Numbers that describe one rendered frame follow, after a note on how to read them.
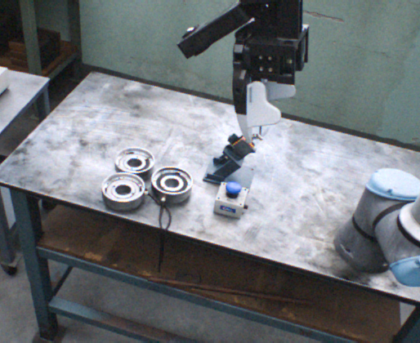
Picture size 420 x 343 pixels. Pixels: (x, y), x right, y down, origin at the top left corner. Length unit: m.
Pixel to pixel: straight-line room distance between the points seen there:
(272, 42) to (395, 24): 2.09
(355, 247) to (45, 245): 0.86
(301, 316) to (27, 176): 0.81
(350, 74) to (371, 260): 1.74
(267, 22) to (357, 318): 1.00
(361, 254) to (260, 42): 0.69
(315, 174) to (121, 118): 0.60
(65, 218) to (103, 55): 1.74
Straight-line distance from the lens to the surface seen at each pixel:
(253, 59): 0.63
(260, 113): 0.64
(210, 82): 2.93
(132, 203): 1.17
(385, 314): 1.48
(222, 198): 1.18
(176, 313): 1.97
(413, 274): 1.01
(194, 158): 1.36
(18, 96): 1.84
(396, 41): 2.70
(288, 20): 0.60
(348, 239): 1.17
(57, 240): 1.47
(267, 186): 1.31
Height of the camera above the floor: 1.66
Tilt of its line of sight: 40 degrees down
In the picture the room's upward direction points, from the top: 9 degrees clockwise
